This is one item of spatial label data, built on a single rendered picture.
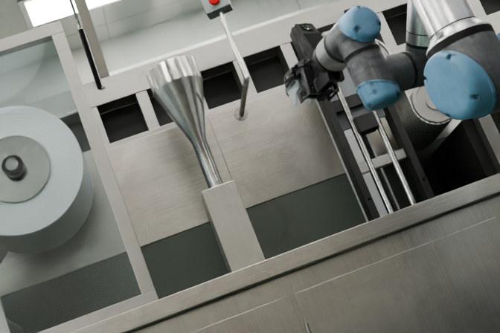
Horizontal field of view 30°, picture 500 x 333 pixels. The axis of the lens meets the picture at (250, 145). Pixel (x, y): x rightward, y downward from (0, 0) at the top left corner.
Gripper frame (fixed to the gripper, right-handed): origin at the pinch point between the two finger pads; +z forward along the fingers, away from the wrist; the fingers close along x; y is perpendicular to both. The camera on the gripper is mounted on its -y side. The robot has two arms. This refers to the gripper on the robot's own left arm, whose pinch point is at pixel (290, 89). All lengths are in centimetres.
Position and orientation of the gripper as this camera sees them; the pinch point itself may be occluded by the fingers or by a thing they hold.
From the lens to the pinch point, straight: 206.3
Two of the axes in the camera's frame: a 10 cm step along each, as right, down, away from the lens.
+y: 2.4, 9.2, -3.1
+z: -3.5, 3.8, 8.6
